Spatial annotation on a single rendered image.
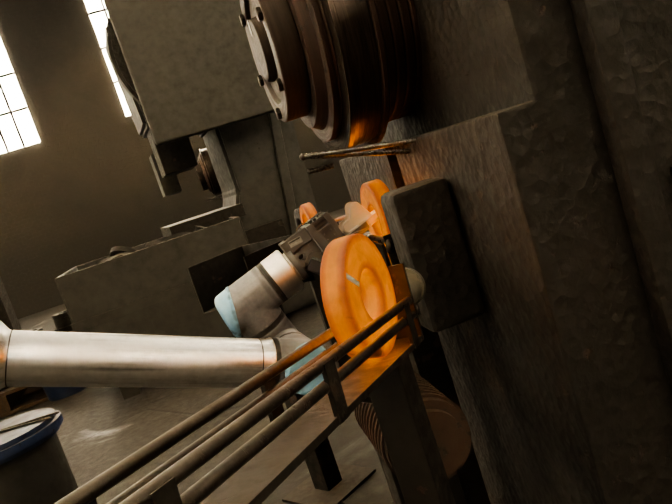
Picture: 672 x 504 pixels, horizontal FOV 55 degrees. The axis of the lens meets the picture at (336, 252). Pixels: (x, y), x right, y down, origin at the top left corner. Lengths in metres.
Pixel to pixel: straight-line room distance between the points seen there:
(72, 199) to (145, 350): 10.40
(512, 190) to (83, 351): 0.68
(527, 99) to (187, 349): 0.64
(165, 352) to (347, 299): 0.43
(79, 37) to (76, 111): 1.19
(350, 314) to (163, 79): 3.23
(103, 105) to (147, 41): 7.58
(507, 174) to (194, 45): 3.20
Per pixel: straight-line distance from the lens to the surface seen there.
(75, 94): 11.55
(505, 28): 0.90
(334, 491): 1.90
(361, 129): 1.18
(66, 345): 1.07
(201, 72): 3.91
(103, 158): 11.38
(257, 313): 1.22
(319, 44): 1.12
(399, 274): 0.87
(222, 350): 1.09
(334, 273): 0.74
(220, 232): 3.62
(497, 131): 0.86
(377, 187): 1.24
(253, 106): 3.92
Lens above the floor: 0.88
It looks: 8 degrees down
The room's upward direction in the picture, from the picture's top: 18 degrees counter-clockwise
